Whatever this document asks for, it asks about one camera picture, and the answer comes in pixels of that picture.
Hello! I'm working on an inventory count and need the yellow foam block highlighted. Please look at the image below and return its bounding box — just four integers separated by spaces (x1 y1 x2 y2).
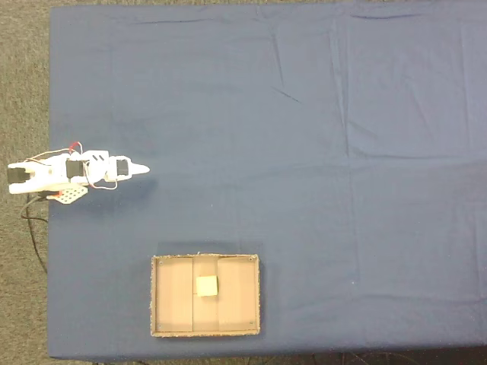
195 275 220 298

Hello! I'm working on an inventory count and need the red and white cable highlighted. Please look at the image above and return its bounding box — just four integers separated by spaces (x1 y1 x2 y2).
27 141 84 165

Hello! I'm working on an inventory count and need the shallow cardboard box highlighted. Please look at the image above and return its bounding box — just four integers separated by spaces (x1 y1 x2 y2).
150 252 262 338

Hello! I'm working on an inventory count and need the blue cloth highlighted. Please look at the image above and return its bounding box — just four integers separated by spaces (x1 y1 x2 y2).
46 0 487 361

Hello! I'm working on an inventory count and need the black power cable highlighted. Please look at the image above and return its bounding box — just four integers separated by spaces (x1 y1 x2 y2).
20 192 58 275

